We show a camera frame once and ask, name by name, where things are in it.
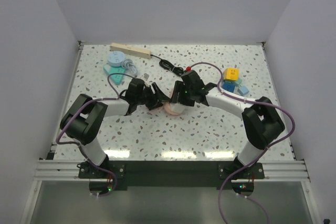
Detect light blue cable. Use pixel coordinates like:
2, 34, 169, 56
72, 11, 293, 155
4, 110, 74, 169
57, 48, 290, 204
106, 52, 139, 74

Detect white cube socket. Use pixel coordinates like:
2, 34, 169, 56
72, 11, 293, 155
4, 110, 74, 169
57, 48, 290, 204
170, 103, 186, 113

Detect beige power strip red sockets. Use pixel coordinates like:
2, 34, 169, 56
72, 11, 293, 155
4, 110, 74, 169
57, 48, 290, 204
110, 42, 151, 59

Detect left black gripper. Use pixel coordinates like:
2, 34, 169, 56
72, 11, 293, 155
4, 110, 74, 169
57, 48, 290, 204
136, 82, 170, 110

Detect light teal charger plug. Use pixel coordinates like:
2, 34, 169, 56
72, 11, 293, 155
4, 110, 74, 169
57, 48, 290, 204
235, 78, 242, 87

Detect yellow cube socket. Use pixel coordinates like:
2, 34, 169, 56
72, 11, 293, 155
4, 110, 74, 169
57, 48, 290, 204
223, 68, 239, 81

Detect teal triangular power strip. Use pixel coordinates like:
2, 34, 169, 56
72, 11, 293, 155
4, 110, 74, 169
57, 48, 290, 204
103, 64, 126, 85

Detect black power cord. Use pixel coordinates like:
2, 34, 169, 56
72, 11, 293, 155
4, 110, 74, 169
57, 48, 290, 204
151, 54, 186, 75

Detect blue charger plug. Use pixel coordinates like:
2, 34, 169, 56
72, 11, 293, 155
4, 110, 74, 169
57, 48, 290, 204
238, 86, 249, 96

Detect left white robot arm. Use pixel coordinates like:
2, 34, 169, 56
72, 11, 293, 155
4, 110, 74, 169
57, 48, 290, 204
56, 78, 170, 178

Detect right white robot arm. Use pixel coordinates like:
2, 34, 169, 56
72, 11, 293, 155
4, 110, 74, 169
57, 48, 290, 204
170, 70, 285, 178

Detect blue cube socket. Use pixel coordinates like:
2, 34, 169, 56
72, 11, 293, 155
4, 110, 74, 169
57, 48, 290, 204
222, 81, 235, 93

